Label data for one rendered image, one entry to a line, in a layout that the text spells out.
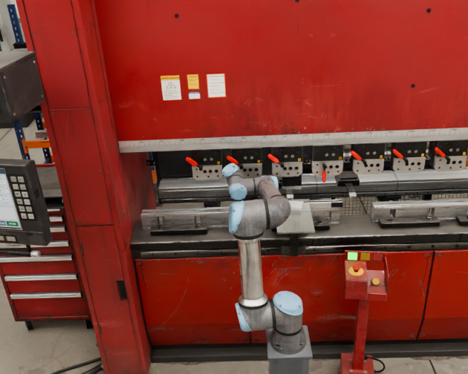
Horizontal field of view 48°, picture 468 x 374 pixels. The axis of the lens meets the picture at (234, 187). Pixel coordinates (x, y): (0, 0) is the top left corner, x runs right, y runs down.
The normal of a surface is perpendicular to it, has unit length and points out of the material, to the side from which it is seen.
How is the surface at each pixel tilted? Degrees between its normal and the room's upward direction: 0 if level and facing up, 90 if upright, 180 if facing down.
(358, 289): 90
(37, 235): 90
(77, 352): 0
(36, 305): 90
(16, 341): 0
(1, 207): 90
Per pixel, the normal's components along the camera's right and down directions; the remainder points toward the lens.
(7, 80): 0.98, 0.04
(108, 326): -0.02, 0.47
